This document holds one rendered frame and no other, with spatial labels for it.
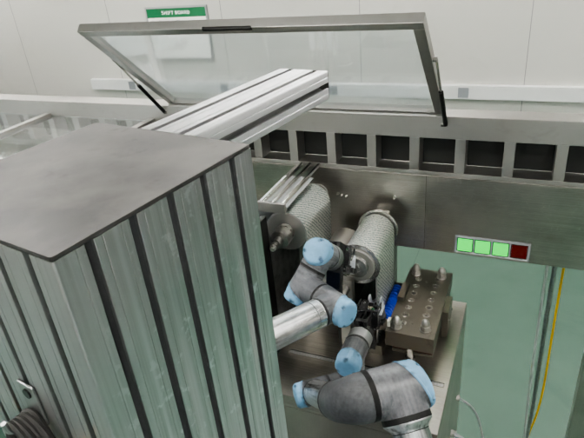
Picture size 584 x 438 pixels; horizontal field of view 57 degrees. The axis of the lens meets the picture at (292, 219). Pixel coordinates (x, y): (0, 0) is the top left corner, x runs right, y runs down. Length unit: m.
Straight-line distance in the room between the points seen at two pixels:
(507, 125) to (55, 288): 1.58
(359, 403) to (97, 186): 0.87
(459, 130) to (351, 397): 0.98
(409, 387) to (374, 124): 0.96
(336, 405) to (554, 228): 1.03
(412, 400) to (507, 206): 0.89
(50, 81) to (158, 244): 5.73
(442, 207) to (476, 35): 2.34
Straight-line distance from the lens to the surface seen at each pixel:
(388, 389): 1.27
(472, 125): 1.85
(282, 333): 1.27
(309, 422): 1.94
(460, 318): 2.14
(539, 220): 1.97
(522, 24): 4.13
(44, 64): 6.18
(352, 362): 1.58
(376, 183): 1.99
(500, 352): 3.40
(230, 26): 1.60
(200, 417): 0.63
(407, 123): 1.88
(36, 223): 0.49
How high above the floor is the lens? 2.22
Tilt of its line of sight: 28 degrees down
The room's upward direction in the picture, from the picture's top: 6 degrees counter-clockwise
